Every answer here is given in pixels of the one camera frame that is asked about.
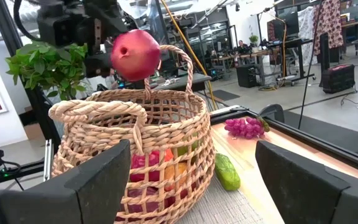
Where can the black table rim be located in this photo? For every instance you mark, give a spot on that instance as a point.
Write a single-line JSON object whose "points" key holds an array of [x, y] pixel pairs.
{"points": [[322, 146]]}

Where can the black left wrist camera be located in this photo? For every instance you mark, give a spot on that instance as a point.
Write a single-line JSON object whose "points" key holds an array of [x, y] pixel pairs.
{"points": [[57, 29]]}

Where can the small orange fruit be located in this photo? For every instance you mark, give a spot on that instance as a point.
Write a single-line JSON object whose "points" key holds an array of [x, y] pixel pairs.
{"points": [[169, 154]]}

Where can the dark floor mat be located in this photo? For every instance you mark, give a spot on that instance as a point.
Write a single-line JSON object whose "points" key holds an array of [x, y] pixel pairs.
{"points": [[225, 95]]}

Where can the person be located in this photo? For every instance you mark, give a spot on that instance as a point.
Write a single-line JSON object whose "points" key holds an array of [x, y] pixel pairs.
{"points": [[243, 46]]}

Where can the long wooden desk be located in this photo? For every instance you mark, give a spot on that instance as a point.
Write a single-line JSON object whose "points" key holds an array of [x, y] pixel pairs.
{"points": [[253, 53]]}

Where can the large red apple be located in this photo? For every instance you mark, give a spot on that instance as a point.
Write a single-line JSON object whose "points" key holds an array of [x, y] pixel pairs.
{"points": [[141, 205]]}

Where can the green apple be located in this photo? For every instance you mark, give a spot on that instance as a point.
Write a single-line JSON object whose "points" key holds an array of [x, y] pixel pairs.
{"points": [[183, 150]]}

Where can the red-purple grape bunch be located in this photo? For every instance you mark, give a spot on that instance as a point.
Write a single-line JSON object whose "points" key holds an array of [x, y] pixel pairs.
{"points": [[244, 129]]}

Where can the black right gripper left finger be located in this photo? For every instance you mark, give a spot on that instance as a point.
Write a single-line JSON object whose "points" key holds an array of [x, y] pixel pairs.
{"points": [[57, 199]]}

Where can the red streaked apple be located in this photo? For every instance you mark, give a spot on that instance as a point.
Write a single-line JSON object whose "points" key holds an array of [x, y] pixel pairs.
{"points": [[140, 161]]}

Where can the yellow pole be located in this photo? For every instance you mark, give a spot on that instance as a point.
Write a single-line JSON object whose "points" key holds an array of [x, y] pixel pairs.
{"points": [[185, 43]]}

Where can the crumpled paper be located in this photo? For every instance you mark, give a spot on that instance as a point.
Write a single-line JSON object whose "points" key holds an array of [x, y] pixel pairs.
{"points": [[170, 81]]}

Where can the green leafy plant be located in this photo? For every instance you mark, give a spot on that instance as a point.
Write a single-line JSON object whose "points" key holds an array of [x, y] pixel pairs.
{"points": [[42, 65]]}

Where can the black equipment case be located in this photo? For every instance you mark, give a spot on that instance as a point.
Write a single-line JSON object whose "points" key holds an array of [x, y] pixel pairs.
{"points": [[337, 79]]}

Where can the black frame post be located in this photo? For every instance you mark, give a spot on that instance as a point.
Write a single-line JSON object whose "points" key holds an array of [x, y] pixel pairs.
{"points": [[42, 112]]}

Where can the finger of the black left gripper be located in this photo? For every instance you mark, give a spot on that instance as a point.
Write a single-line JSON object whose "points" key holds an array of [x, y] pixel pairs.
{"points": [[99, 66]]}

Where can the green cucumber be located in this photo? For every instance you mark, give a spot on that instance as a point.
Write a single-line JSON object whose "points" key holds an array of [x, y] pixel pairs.
{"points": [[227, 172]]}

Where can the silver rail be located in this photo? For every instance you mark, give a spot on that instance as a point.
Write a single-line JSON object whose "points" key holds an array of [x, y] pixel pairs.
{"points": [[48, 158]]}

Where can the grey woven placemat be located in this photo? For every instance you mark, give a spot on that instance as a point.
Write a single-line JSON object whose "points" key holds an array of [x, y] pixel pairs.
{"points": [[216, 205]]}

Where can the orange-red peach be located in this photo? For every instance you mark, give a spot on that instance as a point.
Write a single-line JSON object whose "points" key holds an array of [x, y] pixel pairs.
{"points": [[177, 174]]}

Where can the black box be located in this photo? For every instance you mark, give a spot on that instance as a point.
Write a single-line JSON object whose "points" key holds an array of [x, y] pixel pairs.
{"points": [[249, 76]]}

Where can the red pomegranate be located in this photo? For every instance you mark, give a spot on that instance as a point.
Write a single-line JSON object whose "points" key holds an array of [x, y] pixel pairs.
{"points": [[138, 59]]}

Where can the small potted plant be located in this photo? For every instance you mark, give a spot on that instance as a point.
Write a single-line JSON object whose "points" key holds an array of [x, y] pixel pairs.
{"points": [[253, 39]]}

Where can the dark grey table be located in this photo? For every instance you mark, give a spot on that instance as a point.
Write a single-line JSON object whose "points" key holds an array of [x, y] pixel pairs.
{"points": [[191, 80]]}

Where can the floral patterned fabric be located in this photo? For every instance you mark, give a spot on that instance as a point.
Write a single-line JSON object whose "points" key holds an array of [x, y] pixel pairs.
{"points": [[329, 25]]}

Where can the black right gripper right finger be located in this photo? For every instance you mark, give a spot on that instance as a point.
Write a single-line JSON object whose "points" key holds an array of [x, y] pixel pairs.
{"points": [[315, 196]]}

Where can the black corner bracket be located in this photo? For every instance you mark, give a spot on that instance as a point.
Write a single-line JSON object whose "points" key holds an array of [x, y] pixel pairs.
{"points": [[272, 112]]}

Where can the black monitor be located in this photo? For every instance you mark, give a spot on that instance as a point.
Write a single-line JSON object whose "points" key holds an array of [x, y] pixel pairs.
{"points": [[286, 26]]}

